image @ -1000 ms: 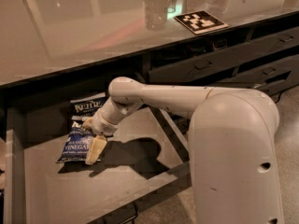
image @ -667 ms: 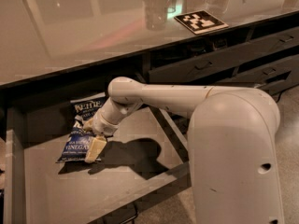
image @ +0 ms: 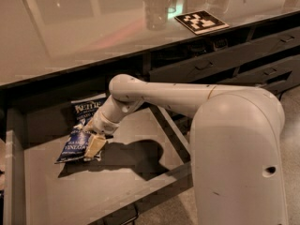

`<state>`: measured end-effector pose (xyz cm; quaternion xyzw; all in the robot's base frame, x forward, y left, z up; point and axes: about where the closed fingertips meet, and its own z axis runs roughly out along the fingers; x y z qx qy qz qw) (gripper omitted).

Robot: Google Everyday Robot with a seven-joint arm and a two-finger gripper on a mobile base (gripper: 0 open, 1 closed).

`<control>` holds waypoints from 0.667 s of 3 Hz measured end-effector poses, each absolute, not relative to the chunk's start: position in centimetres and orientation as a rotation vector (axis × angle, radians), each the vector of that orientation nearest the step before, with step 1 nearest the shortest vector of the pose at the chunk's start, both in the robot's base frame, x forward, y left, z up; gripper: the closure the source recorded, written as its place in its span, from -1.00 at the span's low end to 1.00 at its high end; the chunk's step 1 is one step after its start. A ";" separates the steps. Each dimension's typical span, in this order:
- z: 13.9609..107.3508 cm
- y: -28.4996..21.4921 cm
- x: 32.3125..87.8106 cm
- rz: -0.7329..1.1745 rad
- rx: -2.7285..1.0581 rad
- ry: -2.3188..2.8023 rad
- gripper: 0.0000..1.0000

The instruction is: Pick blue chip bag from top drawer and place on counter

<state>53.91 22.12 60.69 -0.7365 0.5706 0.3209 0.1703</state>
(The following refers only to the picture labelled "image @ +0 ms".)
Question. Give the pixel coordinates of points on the closed grey drawer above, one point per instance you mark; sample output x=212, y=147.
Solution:
x=281, y=84
x=196, y=68
x=283, y=70

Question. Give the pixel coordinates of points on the lower closed grey drawer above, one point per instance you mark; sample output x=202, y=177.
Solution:
x=281, y=84

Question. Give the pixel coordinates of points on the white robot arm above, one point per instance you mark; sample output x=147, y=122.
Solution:
x=234, y=144

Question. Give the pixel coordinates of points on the black white fiducial marker tile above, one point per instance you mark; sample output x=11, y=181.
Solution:
x=201, y=22

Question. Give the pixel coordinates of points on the open dark grey top drawer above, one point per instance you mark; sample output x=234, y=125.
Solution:
x=145, y=162

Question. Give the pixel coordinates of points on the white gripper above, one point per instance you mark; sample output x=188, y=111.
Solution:
x=100, y=125

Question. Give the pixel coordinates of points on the middle closed grey drawer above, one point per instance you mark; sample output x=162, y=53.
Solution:
x=283, y=70

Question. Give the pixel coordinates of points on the upper closed grey drawer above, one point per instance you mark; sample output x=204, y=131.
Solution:
x=196, y=68

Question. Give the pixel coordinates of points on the blue kettle chip bag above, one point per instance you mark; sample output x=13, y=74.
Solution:
x=85, y=108
x=75, y=146

